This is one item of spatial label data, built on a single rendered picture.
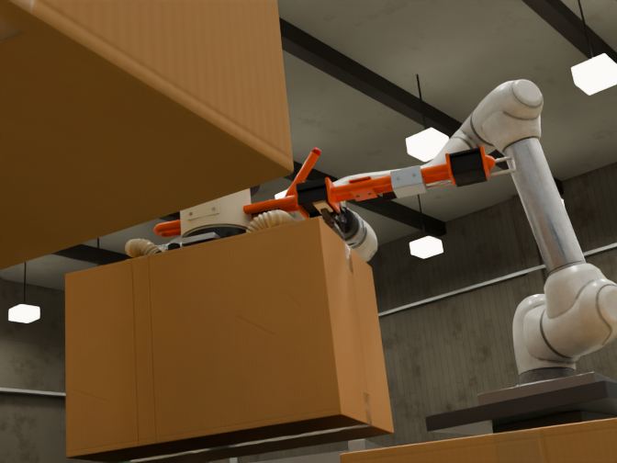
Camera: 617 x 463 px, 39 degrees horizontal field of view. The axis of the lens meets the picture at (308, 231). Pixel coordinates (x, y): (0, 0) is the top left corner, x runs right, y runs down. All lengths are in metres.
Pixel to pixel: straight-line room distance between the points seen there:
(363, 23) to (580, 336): 9.31
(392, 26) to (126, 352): 9.89
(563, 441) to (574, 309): 1.29
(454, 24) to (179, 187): 11.30
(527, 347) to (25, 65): 2.18
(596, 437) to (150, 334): 1.07
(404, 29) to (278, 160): 11.20
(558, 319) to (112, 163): 1.98
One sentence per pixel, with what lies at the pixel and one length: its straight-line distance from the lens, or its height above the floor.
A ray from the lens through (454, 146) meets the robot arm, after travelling 2.54.
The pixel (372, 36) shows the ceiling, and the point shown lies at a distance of 11.65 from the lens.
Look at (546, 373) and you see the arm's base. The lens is 2.43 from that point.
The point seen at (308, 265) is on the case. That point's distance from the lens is 1.74.
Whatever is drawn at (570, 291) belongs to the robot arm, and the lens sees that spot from 2.31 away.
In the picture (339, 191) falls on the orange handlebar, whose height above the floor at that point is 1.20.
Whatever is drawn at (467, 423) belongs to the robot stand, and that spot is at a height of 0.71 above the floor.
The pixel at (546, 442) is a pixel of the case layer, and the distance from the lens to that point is 1.03.
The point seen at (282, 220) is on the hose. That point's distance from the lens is 1.92.
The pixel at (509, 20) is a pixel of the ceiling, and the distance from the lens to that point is 11.92.
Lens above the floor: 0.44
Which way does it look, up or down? 20 degrees up
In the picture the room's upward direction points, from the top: 6 degrees counter-clockwise
